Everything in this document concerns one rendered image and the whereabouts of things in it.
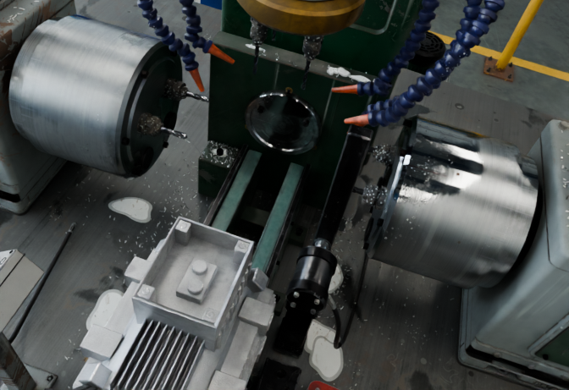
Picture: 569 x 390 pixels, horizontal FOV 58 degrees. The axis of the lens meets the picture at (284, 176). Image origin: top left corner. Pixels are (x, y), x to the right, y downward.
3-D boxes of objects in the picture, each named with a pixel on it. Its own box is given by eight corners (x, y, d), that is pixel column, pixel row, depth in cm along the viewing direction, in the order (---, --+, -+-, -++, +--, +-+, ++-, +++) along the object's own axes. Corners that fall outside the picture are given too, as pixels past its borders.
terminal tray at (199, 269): (177, 246, 69) (176, 214, 64) (251, 272, 68) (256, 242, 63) (133, 325, 61) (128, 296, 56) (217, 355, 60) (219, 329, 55)
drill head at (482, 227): (339, 168, 105) (372, 69, 86) (539, 231, 101) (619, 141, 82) (308, 268, 88) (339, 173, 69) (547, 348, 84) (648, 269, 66)
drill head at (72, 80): (42, 76, 110) (12, -36, 92) (201, 125, 107) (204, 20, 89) (-39, 154, 94) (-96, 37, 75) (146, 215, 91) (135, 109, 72)
